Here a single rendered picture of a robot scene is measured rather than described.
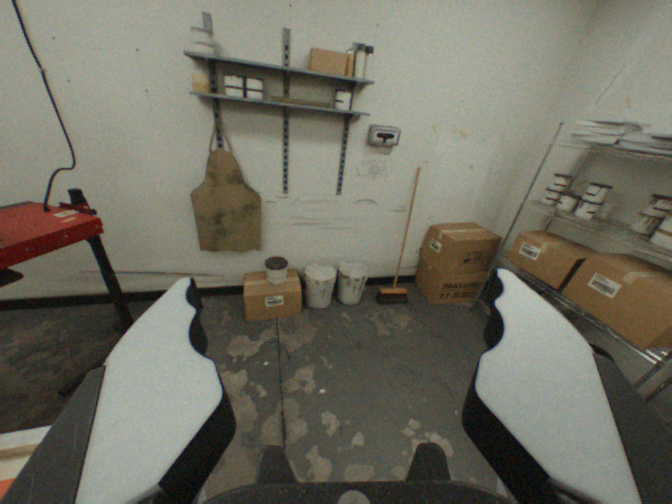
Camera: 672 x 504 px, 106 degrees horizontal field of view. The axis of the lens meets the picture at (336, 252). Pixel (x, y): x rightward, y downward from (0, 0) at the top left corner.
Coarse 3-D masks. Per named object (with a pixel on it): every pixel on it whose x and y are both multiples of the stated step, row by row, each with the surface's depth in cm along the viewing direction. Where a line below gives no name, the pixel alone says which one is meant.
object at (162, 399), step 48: (192, 288) 10; (144, 336) 8; (192, 336) 8; (144, 384) 6; (192, 384) 6; (96, 432) 5; (144, 432) 5; (192, 432) 5; (96, 480) 5; (144, 480) 5; (192, 480) 5
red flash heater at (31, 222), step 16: (16, 208) 135; (32, 208) 137; (64, 208) 145; (80, 208) 142; (0, 224) 119; (16, 224) 121; (32, 224) 122; (48, 224) 124; (64, 224) 126; (80, 224) 128; (96, 224) 135; (0, 240) 108; (16, 240) 109; (32, 240) 112; (48, 240) 118; (64, 240) 124; (80, 240) 130; (0, 256) 104; (16, 256) 109; (32, 256) 114
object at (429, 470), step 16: (272, 448) 5; (416, 448) 5; (432, 448) 5; (272, 464) 5; (288, 464) 5; (416, 464) 5; (432, 464) 5; (256, 480) 5; (272, 480) 5; (288, 480) 5; (416, 480) 4; (432, 480) 4; (448, 480) 4; (224, 496) 4; (240, 496) 4; (256, 496) 4; (272, 496) 4; (288, 496) 4; (304, 496) 4; (320, 496) 4; (336, 496) 4; (352, 496) 4; (368, 496) 4; (384, 496) 4; (400, 496) 4; (416, 496) 4; (432, 496) 4; (448, 496) 4; (464, 496) 4; (480, 496) 4; (496, 496) 4
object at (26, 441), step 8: (16, 432) 60; (24, 432) 61; (32, 432) 61; (40, 432) 61; (0, 440) 59; (8, 440) 59; (16, 440) 59; (24, 440) 59; (32, 440) 59; (40, 440) 60; (0, 448) 58; (8, 448) 58; (16, 448) 58; (24, 448) 59; (32, 448) 60; (0, 456) 58; (8, 456) 59
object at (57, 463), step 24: (96, 384) 6; (72, 408) 6; (96, 408) 6; (48, 432) 5; (72, 432) 5; (48, 456) 5; (72, 456) 5; (24, 480) 5; (48, 480) 5; (72, 480) 5
